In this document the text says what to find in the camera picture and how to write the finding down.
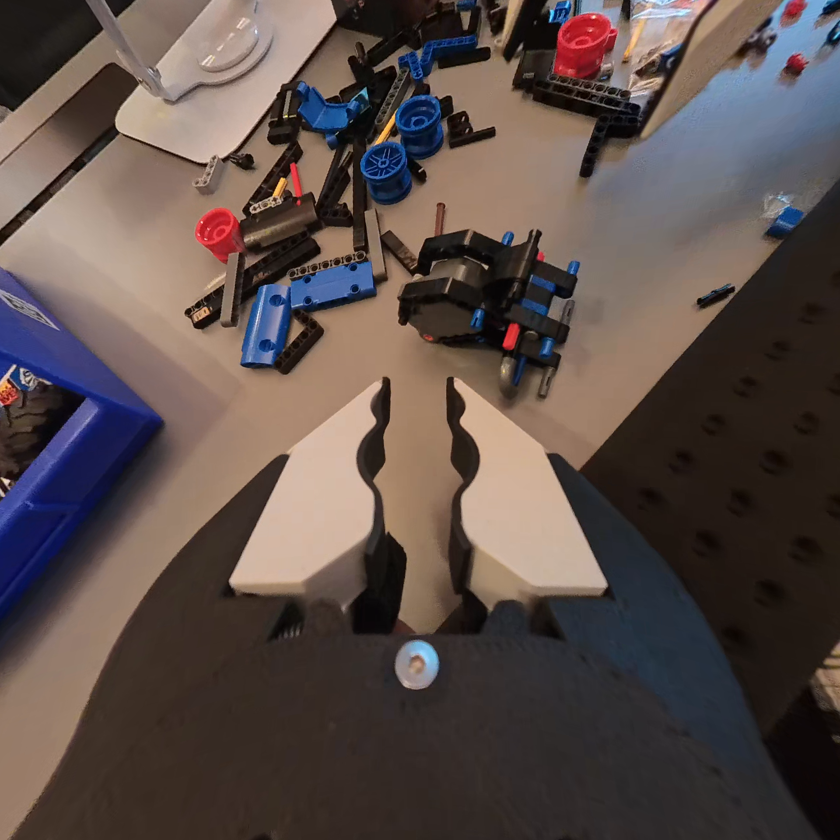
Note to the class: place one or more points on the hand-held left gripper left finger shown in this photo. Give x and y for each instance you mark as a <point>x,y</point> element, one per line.
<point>308,525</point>

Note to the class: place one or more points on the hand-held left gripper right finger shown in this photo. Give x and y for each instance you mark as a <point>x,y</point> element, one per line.
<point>525,525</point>

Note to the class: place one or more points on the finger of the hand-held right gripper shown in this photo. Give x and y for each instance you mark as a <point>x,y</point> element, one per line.
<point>715,52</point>
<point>514,26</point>

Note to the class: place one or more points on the clear bag of small parts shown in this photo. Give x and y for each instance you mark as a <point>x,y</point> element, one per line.
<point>656,65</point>

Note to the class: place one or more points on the dark grey toy connector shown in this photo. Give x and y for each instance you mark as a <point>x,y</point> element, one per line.
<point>506,377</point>

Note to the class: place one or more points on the small blue toy pin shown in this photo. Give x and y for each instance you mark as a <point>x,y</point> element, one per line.
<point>520,371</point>

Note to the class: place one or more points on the partly built toy chassis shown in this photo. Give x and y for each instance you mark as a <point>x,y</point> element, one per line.
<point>459,282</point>

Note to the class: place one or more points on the black square toy panel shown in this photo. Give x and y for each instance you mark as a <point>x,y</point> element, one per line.
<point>531,72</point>

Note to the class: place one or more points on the red toy wheel rim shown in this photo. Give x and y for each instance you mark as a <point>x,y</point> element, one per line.
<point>220,233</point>
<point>584,46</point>

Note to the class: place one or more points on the blue angled toy beam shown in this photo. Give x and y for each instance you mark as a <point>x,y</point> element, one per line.
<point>439,49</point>

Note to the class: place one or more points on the red toy pin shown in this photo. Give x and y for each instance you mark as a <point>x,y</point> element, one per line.
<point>795,63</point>
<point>795,8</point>

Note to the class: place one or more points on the pile of black toy beams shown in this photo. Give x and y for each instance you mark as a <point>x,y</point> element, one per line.
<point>590,92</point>

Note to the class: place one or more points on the small clear plastic bag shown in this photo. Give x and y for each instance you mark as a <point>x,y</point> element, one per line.
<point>781,200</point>

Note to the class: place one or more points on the blue toy block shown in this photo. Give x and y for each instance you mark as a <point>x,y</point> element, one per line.
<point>784,223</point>

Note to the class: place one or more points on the blue spoked toy wheel rim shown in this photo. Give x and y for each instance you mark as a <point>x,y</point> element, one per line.
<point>386,172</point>

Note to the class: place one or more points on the blue curved toy panel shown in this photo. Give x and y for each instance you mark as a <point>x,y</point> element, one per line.
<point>266,325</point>
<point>331,287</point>

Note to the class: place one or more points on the blue toy fender piece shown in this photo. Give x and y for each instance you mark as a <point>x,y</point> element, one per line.
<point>328,115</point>

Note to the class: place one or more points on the brown toy axle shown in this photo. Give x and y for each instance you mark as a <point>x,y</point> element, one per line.
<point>441,220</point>

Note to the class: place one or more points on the blue storage bin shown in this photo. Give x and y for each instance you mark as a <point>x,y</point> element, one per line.
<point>79,492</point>

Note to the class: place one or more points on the black toy axle pin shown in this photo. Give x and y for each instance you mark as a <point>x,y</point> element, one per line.
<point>715,295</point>

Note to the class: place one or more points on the dark grey toy beam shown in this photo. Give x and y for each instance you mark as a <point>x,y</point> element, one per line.
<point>232,289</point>

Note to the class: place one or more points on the red toy axle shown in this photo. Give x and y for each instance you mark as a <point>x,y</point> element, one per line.
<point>295,180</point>

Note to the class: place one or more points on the black toy tire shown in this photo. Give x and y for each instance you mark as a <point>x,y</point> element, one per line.
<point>26,433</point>

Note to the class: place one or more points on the black toy cylinder piece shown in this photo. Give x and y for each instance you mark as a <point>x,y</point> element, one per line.
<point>279,223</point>

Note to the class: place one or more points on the light grey toy beam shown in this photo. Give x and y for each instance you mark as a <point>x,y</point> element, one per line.
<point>266,204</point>

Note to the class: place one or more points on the grey angled toy beam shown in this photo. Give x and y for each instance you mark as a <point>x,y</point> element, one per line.
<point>208,176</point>

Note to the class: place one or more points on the person's plaid shirt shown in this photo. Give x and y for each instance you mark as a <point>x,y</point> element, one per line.
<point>828,689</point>

